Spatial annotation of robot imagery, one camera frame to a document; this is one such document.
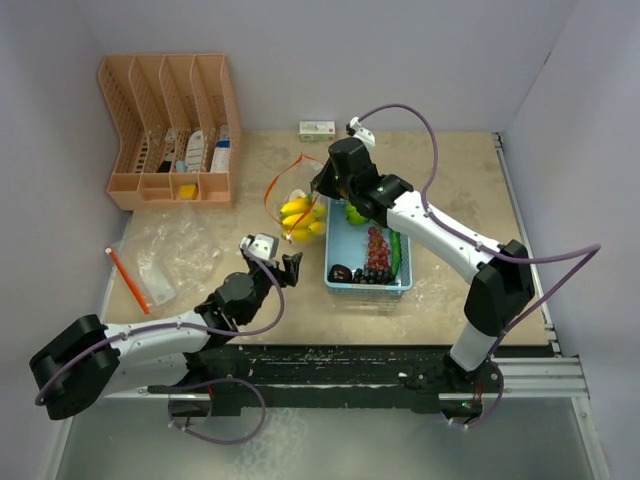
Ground yellow banana bunch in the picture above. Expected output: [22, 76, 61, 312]
[280, 197, 327, 244]

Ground clear zip bag orange zipper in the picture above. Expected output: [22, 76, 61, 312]
[263, 154, 328, 243]

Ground white garlic toy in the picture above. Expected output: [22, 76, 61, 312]
[288, 189, 308, 201]

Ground green cucumber toy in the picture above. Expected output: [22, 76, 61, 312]
[390, 231, 402, 277]

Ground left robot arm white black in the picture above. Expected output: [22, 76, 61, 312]
[29, 252, 303, 420]

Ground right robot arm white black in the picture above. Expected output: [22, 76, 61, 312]
[311, 137, 535, 391]

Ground green apple toy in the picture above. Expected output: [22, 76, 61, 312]
[345, 203, 368, 226]

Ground dark brown mangosteen toy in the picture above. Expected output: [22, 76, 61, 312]
[327, 264, 353, 284]

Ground small white green box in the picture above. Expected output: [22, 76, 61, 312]
[298, 120, 336, 142]

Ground light blue plastic basket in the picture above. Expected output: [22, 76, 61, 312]
[325, 200, 413, 296]

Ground red grapes bunch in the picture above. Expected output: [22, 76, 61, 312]
[365, 227, 391, 271]

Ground dark blue grapes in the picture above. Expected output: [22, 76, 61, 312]
[352, 268, 395, 285]

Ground yellow item in organizer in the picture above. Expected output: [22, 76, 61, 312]
[178, 184, 198, 200]

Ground white blue item in organizer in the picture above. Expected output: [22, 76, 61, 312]
[209, 125, 231, 173]

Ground white bottle in organizer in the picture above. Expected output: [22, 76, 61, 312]
[184, 130, 205, 173]

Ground orange desk file organizer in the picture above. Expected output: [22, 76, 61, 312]
[98, 54, 242, 211]

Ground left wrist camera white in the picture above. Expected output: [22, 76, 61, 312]
[240, 233, 279, 262]

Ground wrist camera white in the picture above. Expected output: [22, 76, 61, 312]
[346, 117, 376, 151]
[240, 233, 279, 262]

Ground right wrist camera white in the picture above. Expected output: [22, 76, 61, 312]
[346, 117, 376, 151]

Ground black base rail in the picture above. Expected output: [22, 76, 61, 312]
[124, 342, 551, 416]

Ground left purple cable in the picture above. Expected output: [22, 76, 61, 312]
[33, 249, 286, 407]

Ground purple cable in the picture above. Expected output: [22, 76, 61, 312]
[33, 249, 286, 407]
[357, 103, 601, 361]

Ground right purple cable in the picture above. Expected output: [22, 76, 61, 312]
[357, 103, 601, 361]

